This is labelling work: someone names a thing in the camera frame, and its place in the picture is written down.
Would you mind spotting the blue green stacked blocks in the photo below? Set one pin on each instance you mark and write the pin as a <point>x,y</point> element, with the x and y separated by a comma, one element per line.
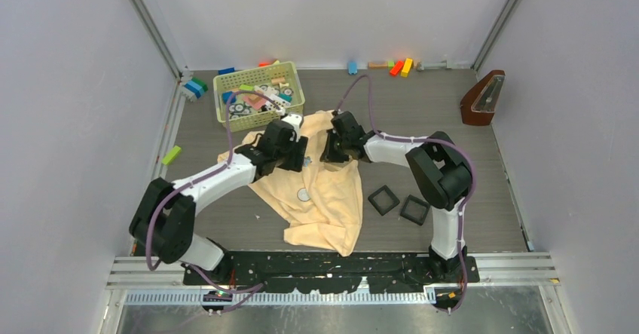
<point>194,89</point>

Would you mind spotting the tan wooden block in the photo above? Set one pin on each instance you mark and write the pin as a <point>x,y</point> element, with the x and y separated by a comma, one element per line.
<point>378,65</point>

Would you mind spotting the lime green block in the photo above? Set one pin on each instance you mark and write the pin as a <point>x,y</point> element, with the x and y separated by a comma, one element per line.
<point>171,155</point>

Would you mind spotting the round silver badge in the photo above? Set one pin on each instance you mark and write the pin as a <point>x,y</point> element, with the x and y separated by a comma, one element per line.
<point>303,195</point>

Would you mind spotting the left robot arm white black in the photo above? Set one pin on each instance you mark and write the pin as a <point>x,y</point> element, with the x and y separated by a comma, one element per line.
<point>164,220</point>

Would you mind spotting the peach cloth garment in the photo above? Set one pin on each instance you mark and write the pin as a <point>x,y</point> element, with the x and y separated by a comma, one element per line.
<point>332,218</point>

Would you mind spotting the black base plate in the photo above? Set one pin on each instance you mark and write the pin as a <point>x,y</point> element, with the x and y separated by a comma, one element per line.
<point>327,272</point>

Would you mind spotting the pink block in basket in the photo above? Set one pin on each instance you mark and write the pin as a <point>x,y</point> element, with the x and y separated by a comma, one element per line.
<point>255,102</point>

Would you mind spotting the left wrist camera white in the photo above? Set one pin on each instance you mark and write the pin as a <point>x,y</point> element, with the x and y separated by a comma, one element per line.
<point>295,121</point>

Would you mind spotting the yellow block by wall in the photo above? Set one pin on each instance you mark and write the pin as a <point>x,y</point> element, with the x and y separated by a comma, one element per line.
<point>406,67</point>

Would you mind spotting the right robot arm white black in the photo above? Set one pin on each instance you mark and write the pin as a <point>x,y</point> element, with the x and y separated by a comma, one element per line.
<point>443,174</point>

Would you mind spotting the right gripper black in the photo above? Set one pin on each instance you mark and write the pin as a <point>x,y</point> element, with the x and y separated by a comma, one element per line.
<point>328,155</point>

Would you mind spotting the brown wooden metronome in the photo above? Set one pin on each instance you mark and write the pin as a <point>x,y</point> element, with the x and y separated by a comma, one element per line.
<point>477,107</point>

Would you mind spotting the black square box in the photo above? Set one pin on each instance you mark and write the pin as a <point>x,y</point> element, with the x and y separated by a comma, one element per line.
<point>383,200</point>
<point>415,210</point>

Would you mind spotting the blue block behind basket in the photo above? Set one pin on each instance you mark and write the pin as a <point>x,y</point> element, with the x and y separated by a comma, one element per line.
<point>226,71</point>

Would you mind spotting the orange red block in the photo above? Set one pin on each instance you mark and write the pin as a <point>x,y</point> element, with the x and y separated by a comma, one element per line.
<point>397,68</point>

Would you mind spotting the green plastic basket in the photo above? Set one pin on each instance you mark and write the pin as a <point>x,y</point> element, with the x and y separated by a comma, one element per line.
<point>278,83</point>

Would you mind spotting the light blue block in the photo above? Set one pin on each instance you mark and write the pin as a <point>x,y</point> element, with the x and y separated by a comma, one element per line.
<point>352,68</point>

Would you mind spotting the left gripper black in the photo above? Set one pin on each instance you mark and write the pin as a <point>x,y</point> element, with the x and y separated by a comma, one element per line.
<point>296,160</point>

